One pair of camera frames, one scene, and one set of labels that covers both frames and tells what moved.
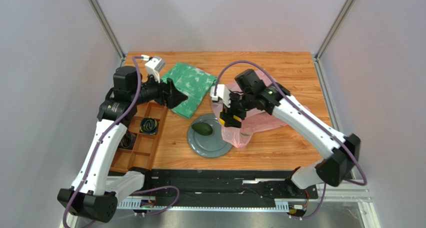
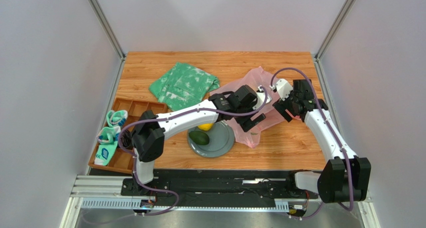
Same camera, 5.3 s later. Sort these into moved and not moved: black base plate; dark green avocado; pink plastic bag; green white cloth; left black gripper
Moved: dark green avocado; pink plastic bag; left black gripper
Not moved: green white cloth; black base plate
